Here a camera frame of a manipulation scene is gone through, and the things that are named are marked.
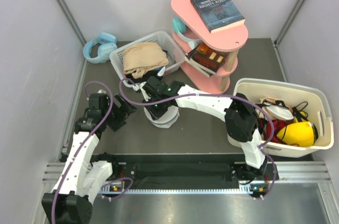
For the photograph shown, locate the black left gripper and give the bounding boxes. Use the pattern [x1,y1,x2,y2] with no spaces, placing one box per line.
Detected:
[102,94,138,131]

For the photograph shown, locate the white mesh laundry bag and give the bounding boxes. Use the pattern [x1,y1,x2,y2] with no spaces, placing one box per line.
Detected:
[144,103,180,129]

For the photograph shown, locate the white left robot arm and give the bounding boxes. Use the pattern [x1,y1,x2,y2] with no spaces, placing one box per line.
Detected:
[41,91,137,223]

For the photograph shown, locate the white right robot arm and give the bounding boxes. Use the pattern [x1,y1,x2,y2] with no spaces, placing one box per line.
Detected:
[139,76,268,181]

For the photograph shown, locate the yellow bra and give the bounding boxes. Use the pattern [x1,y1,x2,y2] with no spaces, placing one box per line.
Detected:
[276,121,318,147]

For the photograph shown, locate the cream plastic laundry basket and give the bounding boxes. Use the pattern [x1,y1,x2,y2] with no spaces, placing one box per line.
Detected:
[234,78,334,158]

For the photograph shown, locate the beige folded garment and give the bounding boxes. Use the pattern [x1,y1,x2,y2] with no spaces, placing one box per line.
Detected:
[122,42,169,79]

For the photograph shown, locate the white perforated plastic basket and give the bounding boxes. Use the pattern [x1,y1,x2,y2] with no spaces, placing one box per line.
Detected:
[109,31,185,79]

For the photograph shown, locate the dark red paperback book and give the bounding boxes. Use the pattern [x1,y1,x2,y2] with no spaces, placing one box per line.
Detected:
[185,42,229,77]

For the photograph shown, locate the teal headphones on shelf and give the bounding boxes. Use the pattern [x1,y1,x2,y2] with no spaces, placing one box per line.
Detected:
[172,16,194,42]

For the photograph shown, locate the blue over-ear headphones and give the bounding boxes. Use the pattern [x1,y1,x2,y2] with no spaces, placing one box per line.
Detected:
[83,32,118,64]

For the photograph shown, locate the pink three-tier shelf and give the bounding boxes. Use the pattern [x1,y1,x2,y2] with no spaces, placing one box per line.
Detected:
[171,0,248,94]

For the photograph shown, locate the dark blue 1984 book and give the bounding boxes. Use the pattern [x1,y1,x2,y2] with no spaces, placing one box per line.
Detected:
[190,0,245,33]

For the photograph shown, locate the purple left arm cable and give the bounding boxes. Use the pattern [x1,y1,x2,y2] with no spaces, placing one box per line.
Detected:
[50,80,114,224]

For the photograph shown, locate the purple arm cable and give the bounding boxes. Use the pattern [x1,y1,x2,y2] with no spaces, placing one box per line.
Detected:
[50,80,114,224]
[119,78,279,200]

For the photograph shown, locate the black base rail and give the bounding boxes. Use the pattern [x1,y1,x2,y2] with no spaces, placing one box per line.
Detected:
[85,154,279,191]

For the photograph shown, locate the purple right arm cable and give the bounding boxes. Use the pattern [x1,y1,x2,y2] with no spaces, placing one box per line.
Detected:
[119,78,279,200]

